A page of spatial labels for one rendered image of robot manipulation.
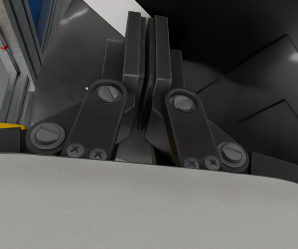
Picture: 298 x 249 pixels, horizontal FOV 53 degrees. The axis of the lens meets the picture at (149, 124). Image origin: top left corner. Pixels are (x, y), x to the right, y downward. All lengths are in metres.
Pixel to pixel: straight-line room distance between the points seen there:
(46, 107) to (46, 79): 0.02
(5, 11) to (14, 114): 0.18
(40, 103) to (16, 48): 0.35
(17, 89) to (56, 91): 0.41
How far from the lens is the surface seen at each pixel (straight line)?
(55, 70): 0.17
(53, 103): 0.19
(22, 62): 0.57
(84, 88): 0.17
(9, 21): 0.49
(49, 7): 0.73
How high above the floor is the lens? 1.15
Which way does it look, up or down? 22 degrees down
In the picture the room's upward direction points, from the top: 177 degrees counter-clockwise
